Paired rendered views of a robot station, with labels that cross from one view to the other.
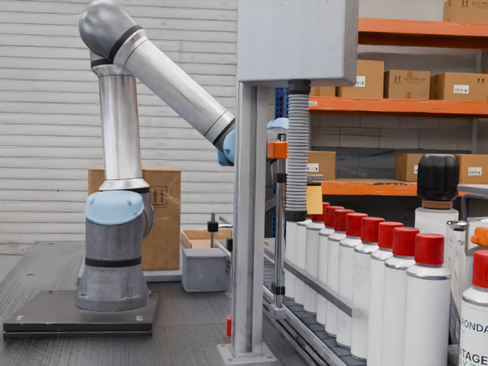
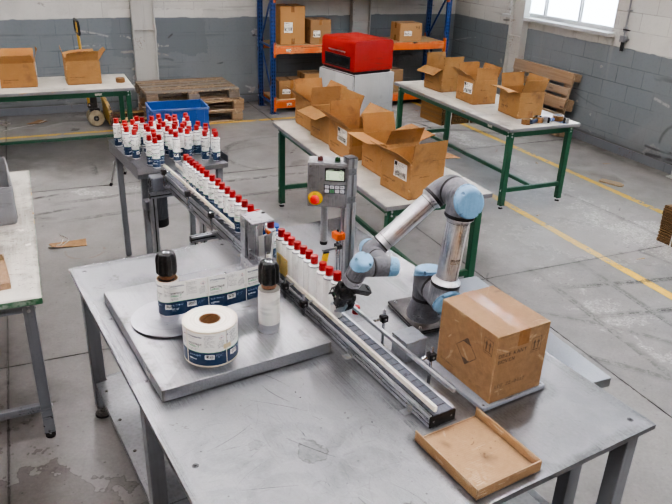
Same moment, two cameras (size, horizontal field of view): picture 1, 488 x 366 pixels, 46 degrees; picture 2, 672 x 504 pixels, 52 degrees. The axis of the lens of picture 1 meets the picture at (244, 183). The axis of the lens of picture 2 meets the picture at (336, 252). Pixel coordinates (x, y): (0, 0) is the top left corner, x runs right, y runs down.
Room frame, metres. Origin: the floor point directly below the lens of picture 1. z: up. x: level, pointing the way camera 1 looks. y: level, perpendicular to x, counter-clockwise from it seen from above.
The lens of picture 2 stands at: (3.49, -0.93, 2.31)
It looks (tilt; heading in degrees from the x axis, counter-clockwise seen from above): 25 degrees down; 161
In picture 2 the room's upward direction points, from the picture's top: 2 degrees clockwise
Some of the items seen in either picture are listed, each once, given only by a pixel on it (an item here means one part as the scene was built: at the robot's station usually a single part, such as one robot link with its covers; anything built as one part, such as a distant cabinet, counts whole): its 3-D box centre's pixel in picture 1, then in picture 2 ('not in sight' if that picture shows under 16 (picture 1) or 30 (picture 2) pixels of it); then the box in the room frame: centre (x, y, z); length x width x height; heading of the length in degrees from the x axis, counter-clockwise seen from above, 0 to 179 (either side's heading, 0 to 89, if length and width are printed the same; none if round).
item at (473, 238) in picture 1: (482, 237); not in sight; (0.68, -0.29, 1.08); 0.03 x 0.02 x 0.02; 12
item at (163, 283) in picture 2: not in sight; (167, 284); (1.00, -0.76, 1.04); 0.09 x 0.09 x 0.29
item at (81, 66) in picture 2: not in sight; (83, 63); (-4.45, -1.10, 0.97); 0.48 x 0.47 x 0.37; 8
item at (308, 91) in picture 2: not in sight; (315, 104); (-2.20, 0.80, 0.97); 0.45 x 0.40 x 0.37; 97
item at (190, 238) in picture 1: (221, 241); (476, 449); (2.01, 0.07, 0.85); 0.30 x 0.26 x 0.04; 12
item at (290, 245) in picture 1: (298, 247); (336, 294); (1.15, -0.11, 0.98); 0.05 x 0.05 x 0.20
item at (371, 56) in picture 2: not in sight; (355, 89); (-4.39, 1.96, 0.61); 0.70 x 0.60 x 1.22; 17
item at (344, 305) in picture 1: (261, 246); (366, 317); (1.31, -0.04, 0.96); 1.07 x 0.01 x 0.01; 12
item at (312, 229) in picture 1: (319, 257); (322, 284); (1.05, -0.14, 0.98); 0.05 x 0.05 x 0.20
